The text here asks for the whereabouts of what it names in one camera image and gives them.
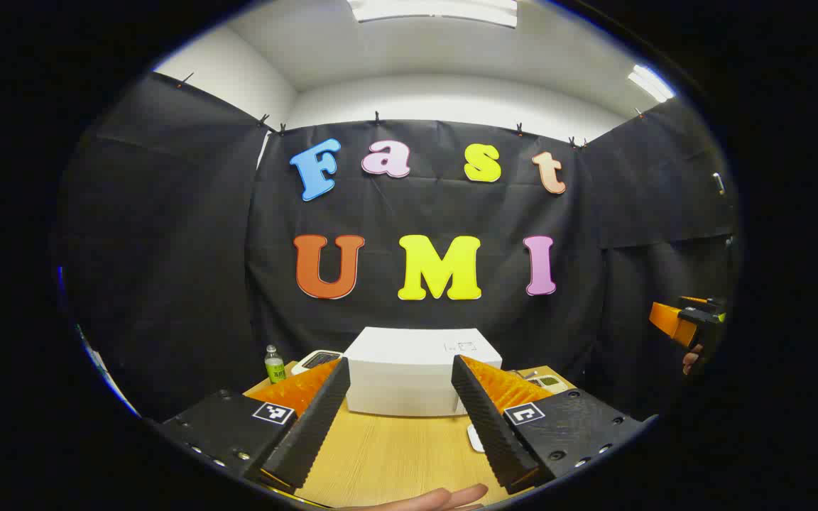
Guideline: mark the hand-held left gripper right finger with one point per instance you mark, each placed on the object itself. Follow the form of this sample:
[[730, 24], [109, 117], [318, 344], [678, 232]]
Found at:
[[491, 426]]

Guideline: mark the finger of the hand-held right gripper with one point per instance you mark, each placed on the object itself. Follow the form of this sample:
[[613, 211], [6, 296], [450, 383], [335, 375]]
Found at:
[[672, 323]]

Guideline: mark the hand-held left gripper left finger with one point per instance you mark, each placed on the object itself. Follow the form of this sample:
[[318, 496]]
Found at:
[[313, 426]]

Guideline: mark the white square dish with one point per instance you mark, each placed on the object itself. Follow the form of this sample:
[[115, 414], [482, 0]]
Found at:
[[475, 438]]

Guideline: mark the white microwave oven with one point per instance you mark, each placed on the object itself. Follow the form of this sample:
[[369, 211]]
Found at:
[[409, 369]]

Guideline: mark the white toaster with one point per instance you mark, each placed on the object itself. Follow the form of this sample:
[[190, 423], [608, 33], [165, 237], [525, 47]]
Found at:
[[302, 367]]

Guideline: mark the green label drink bottle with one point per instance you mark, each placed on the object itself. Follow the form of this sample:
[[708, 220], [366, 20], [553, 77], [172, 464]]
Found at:
[[275, 367]]

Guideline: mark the white condiment tray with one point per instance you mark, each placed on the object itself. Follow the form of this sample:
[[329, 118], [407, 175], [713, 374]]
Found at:
[[547, 383]]

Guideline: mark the black backdrop cloth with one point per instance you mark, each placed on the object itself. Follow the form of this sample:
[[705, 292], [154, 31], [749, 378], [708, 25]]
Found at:
[[167, 248]]

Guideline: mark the small ceiling light panel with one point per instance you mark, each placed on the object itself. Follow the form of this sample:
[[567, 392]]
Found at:
[[650, 83]]

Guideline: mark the large ceiling light panel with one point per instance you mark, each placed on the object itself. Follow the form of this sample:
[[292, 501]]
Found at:
[[437, 11]]

